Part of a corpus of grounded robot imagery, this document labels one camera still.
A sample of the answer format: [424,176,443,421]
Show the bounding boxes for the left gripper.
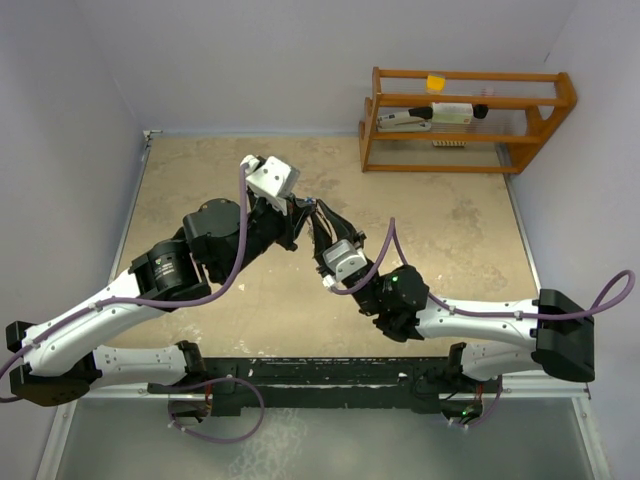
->
[216,192,315,283]

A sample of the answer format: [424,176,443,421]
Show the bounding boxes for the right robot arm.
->
[311,200,595,391]

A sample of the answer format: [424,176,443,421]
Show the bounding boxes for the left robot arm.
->
[1,192,316,407]

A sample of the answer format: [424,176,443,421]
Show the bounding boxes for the small comb binding piece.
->
[432,140,467,148]

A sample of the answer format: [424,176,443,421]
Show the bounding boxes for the wooden shelf rack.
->
[358,67,578,175]

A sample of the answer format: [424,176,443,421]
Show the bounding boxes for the white stapler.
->
[376,106,433,133]

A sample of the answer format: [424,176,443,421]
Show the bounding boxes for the white green box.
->
[431,102,474,125]

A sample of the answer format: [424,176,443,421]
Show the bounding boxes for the yellow sticky note block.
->
[425,74,446,94]

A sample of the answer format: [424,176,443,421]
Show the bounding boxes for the small black object on shelf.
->
[473,104,489,119]

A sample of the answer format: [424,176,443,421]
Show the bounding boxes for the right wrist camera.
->
[322,240,368,289]

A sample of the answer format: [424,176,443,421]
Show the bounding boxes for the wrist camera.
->
[322,240,368,289]
[241,155,300,215]

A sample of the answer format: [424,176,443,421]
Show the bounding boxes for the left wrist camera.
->
[241,155,300,215]

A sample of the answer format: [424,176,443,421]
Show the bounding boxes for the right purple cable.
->
[330,217,636,319]

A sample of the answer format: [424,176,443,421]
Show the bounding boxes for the purple cable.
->
[0,164,251,404]
[330,217,636,319]

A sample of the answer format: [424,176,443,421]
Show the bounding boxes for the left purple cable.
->
[0,164,251,404]

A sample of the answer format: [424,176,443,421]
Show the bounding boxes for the black mounting base rail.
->
[147,355,505,417]

